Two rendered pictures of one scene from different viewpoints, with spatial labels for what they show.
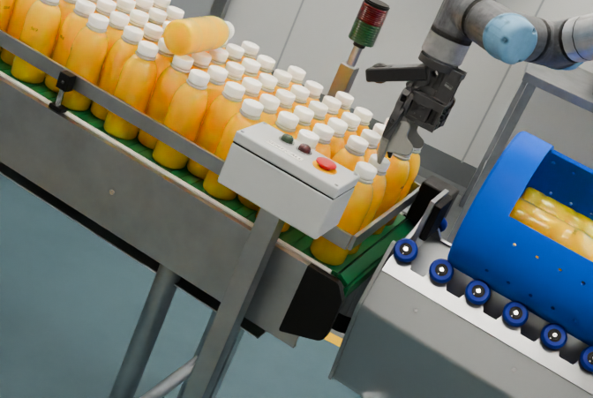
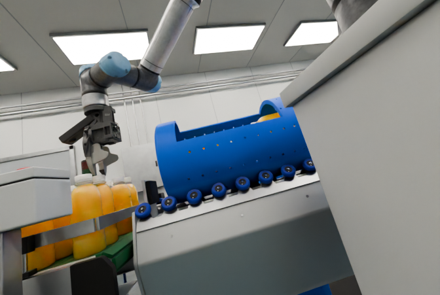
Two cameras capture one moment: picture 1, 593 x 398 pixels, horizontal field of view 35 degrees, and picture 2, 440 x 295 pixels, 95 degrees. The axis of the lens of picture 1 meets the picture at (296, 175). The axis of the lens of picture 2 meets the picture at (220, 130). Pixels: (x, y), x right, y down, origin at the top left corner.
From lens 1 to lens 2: 1.15 m
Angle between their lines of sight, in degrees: 43
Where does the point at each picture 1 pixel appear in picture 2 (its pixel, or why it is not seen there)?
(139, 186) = not seen: outside the picture
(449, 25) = (87, 86)
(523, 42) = (122, 59)
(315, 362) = not seen: outside the picture
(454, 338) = (201, 230)
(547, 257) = (207, 143)
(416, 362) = (195, 267)
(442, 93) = (106, 119)
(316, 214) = (24, 200)
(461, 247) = (167, 177)
